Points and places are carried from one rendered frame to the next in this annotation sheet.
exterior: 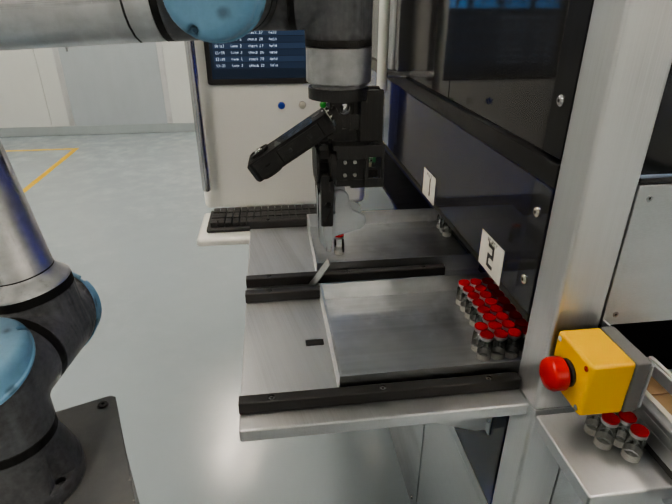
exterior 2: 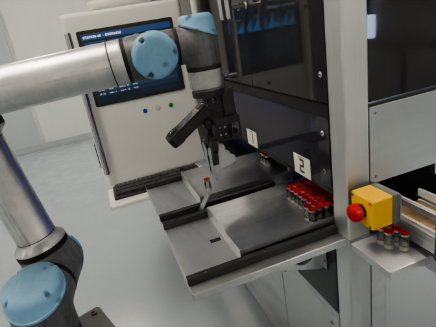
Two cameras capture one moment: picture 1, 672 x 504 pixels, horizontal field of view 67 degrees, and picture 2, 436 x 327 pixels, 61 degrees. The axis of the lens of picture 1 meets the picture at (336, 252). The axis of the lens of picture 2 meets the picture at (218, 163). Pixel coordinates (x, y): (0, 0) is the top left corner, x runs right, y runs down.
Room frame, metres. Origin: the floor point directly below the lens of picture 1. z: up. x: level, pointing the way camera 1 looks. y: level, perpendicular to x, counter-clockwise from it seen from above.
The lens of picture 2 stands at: (-0.18, 0.12, 1.43)
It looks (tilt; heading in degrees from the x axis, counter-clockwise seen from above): 21 degrees down; 351
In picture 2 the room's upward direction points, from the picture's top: 10 degrees counter-clockwise
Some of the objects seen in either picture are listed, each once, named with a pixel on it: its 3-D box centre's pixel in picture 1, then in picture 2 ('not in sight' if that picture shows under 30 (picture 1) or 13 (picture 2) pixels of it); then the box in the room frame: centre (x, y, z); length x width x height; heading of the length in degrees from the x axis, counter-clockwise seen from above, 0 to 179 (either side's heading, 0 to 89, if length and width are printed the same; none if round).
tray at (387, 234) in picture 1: (386, 239); (233, 175); (1.04, -0.11, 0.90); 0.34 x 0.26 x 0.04; 97
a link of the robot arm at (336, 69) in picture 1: (338, 67); (205, 79); (0.62, 0.00, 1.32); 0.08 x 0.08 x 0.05
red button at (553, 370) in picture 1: (559, 373); (357, 211); (0.47, -0.26, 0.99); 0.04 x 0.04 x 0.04; 7
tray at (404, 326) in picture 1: (428, 324); (277, 213); (0.71, -0.16, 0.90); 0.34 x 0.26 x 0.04; 98
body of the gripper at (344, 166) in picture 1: (344, 137); (215, 115); (0.62, -0.01, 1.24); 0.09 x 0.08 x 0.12; 97
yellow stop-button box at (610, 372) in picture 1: (595, 369); (374, 205); (0.47, -0.31, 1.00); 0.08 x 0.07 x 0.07; 97
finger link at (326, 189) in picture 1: (326, 190); (211, 145); (0.59, 0.01, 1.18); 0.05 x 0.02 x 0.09; 7
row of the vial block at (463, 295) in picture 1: (479, 316); (303, 202); (0.72, -0.24, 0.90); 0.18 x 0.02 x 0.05; 8
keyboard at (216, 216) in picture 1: (278, 216); (158, 180); (1.37, 0.17, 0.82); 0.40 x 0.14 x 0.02; 97
